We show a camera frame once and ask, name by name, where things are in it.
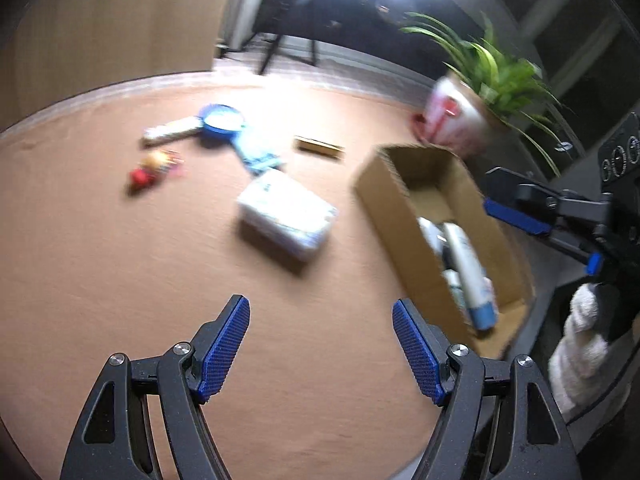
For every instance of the red yellow small toy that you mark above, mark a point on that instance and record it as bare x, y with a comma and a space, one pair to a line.
155, 167

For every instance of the green lip balm tube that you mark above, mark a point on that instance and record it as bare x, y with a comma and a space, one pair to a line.
451, 276

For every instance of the right white gloved hand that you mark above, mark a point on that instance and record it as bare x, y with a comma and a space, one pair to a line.
583, 364

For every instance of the white red flower pot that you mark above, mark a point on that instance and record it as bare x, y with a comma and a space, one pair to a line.
455, 118

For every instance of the green spider plant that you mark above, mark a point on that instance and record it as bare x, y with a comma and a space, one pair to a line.
507, 85

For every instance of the large cream lotion tube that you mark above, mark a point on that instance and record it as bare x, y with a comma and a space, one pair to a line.
471, 274

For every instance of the brown cardboard box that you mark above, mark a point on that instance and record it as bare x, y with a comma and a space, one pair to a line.
411, 194

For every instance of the blue round tape measure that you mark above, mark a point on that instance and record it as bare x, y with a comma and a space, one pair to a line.
220, 122

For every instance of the wooden headboard panel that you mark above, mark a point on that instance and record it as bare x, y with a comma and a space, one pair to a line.
55, 49

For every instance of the black tripod stand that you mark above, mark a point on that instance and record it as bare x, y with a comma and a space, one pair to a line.
285, 18

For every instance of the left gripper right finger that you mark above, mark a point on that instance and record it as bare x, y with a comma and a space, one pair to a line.
498, 418

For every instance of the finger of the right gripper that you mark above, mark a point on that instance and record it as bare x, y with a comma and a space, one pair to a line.
515, 218
594, 264

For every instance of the patterned tissue pack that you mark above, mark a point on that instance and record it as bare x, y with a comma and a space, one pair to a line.
287, 213

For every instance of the cream patterned stick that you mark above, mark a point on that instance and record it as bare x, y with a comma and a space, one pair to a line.
171, 131

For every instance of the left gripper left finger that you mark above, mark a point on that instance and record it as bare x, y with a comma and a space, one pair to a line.
113, 437

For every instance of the small pink bottle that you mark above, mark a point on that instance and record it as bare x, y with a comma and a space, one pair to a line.
489, 295

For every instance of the gold rectangular bar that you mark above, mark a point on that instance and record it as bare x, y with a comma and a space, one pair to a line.
319, 147

